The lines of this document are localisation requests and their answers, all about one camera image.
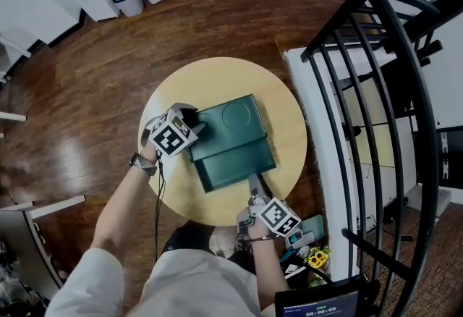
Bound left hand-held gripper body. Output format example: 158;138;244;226
140;109;200;159

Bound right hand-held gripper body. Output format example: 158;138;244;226
236;195;315;251

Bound person's left forearm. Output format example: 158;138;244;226
90;143;161;255

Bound person's right forearm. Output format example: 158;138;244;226
248;224;291;310

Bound teal pouch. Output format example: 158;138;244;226
300;214;326;248

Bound striped band wristwatch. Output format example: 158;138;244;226
128;152;159;177

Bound bunch of sunflowers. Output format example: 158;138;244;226
305;246;331;270

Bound person's dark trousers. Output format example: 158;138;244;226
158;219;255;275

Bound person's white shirt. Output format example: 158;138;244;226
44;248;276;317

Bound white bin blue bag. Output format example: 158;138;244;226
112;0;145;18

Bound black metal railing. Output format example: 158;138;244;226
300;0;446;317

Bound grey desk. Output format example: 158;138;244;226
0;194;88;304

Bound white table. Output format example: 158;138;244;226
0;28;33;83

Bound black cable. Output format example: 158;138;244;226
154;150;168;263

